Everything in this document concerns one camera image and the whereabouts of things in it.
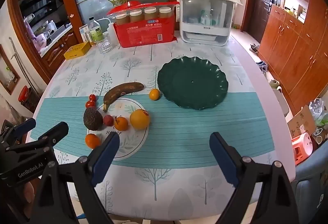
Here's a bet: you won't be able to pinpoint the small yellow kumquat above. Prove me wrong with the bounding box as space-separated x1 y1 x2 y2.
149 88 161 101

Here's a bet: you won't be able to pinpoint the clear ribbed glass cup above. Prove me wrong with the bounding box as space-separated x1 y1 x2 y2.
98 33 113 54

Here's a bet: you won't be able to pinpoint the blue-grey chair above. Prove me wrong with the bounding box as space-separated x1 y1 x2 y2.
295 153 328 224

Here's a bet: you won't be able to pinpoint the tangerine with dark stem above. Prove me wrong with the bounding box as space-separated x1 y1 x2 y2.
114 116 129 131

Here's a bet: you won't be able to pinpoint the red object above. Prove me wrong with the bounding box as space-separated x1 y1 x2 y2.
18 86 33 106

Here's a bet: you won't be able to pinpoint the white floral plate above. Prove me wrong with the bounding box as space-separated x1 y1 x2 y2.
86 98 149 161

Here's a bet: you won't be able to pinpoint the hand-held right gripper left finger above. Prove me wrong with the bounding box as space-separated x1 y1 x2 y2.
28 132 121 224

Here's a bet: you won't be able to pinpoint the wooden kitchen base cabinet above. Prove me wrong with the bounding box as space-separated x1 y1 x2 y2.
41 30 80 72

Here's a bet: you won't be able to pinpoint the clear plastic bag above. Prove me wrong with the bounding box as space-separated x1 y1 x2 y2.
309 98 328 127

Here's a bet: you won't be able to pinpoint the cardboard box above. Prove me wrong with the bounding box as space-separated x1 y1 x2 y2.
287 105 317 137

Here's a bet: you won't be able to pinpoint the red carton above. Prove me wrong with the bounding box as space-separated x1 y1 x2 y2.
106 1 180 48

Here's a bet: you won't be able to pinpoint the brown wooden cabinets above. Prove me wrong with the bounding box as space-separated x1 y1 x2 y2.
257 0 328 113

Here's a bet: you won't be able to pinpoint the white plastic bottle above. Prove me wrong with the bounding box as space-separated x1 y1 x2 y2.
107 23 118 43

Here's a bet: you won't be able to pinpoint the wooden framed window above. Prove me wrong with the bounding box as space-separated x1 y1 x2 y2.
0 45 21 95

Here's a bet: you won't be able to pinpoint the blue and white carton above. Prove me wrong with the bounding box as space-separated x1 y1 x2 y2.
79 24 91 42

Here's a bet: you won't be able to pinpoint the pink plastic stool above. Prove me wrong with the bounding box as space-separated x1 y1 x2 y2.
292 133 313 166

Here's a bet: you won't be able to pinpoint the black range hood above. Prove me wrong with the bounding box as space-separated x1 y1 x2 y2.
18 0 64 21

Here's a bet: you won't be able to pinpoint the jar with cream lid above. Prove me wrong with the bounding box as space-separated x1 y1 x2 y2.
159 7 172 19
144 7 157 21
114 12 129 25
130 9 143 22

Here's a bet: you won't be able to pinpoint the dark avocado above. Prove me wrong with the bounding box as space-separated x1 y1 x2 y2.
83 107 104 131

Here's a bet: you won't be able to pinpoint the large orange with sticker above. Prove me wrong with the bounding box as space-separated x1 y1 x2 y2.
130 109 150 130

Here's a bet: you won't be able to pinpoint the yellow flat box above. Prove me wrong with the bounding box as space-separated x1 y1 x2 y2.
64 42 91 60

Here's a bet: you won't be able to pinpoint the small plain orange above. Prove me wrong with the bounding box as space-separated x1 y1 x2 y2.
85 133 101 149

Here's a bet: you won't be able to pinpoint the dark green scalloped plate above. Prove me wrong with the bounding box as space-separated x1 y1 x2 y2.
157 57 229 111

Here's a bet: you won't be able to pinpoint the white countertop appliance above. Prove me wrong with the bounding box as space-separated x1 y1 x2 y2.
176 0 243 46

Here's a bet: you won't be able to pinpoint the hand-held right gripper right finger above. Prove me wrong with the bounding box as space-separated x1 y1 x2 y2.
209 132 300 224

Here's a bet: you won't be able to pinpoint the brown overripe banana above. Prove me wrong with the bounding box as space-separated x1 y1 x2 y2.
102 82 145 112

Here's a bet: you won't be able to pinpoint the teal striped table runner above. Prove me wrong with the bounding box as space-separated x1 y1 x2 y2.
30 92 276 169

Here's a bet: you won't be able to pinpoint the tree print tablecloth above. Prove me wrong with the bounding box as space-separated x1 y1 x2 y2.
47 34 258 222

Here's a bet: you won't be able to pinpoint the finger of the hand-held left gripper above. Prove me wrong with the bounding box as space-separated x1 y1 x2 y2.
0 118 37 143
7 121 69 156

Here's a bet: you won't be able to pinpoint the dark wooden entrance door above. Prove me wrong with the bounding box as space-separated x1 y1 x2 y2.
247 0 278 43

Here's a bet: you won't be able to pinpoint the clear bottle with green label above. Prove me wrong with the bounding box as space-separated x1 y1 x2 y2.
89 17 103 43

